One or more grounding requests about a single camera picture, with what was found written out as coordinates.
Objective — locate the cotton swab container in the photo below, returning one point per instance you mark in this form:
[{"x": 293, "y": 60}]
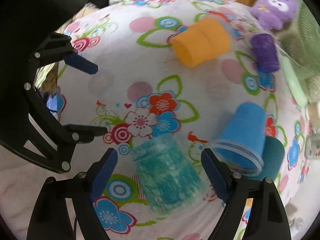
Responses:
[{"x": 313, "y": 114}]

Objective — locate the teal scribbled clear cup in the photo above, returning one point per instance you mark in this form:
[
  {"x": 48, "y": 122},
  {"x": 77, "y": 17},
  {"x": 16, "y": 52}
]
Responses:
[{"x": 167, "y": 176}]

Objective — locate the glass mason jar mug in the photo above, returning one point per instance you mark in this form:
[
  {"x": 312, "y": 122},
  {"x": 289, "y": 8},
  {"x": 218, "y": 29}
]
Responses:
[{"x": 312, "y": 146}]

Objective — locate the blue plastic cup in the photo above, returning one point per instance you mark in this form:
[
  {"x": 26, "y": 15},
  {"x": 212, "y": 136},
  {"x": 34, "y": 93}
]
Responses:
[{"x": 241, "y": 143}]

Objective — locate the dark teal cup yellow rim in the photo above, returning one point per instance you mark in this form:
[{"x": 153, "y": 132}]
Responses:
[{"x": 273, "y": 156}]

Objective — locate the orange plastic cup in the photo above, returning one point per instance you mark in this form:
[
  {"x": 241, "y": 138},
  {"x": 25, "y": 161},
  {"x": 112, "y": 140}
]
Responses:
[{"x": 203, "y": 41}]

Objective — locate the floral tablecloth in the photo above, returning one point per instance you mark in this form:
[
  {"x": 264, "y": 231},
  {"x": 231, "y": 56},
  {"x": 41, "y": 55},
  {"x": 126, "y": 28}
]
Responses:
[{"x": 142, "y": 90}]

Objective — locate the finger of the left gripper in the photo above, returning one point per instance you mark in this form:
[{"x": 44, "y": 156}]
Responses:
[
  {"x": 55, "y": 48},
  {"x": 55, "y": 142}
]

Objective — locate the purple plush toy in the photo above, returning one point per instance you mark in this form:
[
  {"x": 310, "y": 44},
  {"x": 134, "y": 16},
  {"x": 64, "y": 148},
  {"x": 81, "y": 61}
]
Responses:
[{"x": 273, "y": 14}]

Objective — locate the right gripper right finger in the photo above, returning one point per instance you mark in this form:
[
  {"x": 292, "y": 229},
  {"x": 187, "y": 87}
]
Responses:
[{"x": 268, "y": 219}]

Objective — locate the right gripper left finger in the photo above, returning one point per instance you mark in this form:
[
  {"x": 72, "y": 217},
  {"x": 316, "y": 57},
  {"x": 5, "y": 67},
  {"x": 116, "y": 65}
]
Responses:
[{"x": 50, "y": 217}]

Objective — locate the green desk fan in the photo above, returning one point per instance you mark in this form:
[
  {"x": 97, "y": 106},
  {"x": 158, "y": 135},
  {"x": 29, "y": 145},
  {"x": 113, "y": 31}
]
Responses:
[{"x": 299, "y": 56}]

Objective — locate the purple plastic cup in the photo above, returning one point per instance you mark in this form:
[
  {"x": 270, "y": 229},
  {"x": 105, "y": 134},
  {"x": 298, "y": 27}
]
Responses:
[{"x": 265, "y": 52}]

